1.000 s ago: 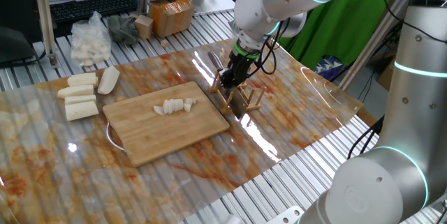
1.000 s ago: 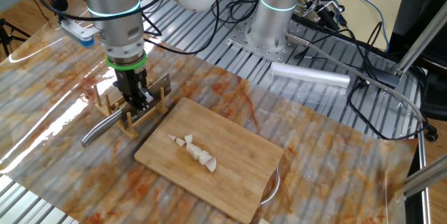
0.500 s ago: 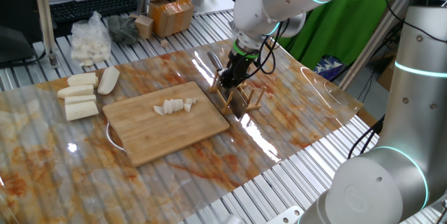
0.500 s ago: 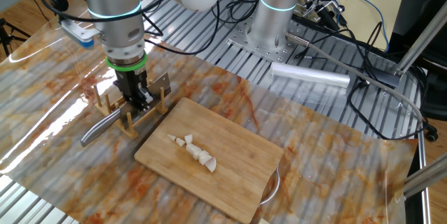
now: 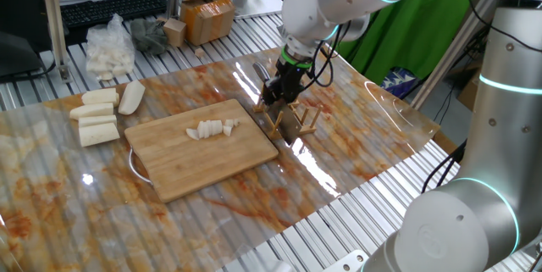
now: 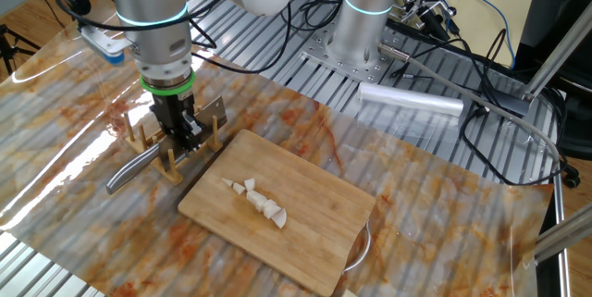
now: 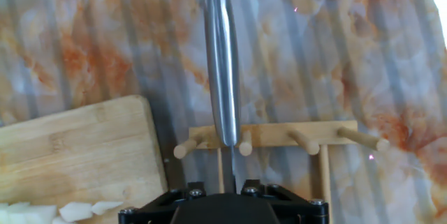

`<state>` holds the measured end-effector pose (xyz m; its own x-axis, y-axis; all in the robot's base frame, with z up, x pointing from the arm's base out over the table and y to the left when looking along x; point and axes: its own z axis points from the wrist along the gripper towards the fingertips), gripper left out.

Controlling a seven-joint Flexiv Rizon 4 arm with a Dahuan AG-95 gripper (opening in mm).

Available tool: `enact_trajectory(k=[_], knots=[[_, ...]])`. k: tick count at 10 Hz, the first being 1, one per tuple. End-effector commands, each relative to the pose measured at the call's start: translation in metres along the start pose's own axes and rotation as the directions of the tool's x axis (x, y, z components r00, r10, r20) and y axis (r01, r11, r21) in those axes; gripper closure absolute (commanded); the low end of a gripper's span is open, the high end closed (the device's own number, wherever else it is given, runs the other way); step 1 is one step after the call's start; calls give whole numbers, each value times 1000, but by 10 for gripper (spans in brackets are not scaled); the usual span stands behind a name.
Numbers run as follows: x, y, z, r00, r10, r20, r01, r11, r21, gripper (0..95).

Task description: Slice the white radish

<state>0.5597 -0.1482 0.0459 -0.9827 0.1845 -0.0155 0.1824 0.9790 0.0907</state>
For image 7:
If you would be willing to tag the white radish slice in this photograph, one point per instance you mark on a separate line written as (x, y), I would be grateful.
(75, 211)
(63, 221)
(31, 217)
(4, 217)
(17, 208)
(47, 214)

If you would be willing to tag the steel cleaver knife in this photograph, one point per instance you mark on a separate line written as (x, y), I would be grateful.
(223, 77)

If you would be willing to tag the wooden cutting board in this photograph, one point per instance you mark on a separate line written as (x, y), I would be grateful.
(70, 147)

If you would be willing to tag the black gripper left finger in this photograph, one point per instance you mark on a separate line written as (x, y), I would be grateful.
(150, 213)

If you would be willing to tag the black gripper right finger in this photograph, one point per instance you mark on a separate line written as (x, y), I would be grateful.
(300, 213)

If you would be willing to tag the marble pattern plastic mat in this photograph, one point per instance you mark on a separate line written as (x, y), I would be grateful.
(331, 60)

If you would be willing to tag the wooden peg rack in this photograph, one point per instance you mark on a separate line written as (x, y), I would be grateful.
(272, 133)

